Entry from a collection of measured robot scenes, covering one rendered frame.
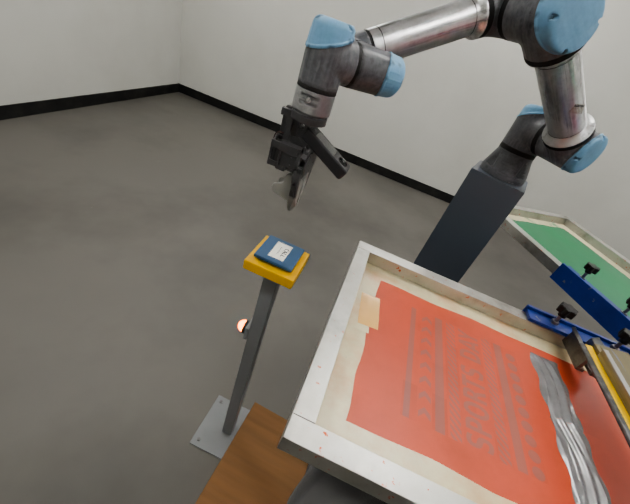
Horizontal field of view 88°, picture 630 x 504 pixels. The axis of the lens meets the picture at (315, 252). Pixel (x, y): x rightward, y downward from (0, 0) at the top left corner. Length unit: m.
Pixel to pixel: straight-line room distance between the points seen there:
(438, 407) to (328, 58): 0.65
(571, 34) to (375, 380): 0.76
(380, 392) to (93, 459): 1.17
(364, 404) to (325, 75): 0.57
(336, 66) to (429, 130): 3.79
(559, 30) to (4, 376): 2.02
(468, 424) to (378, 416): 0.18
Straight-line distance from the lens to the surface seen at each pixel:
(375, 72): 0.67
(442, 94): 4.35
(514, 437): 0.79
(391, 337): 0.76
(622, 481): 0.93
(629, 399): 0.91
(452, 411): 0.73
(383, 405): 0.65
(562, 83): 1.00
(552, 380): 0.97
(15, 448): 1.67
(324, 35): 0.63
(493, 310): 1.01
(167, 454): 1.57
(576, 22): 0.90
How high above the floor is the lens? 1.46
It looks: 35 degrees down
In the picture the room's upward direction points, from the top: 20 degrees clockwise
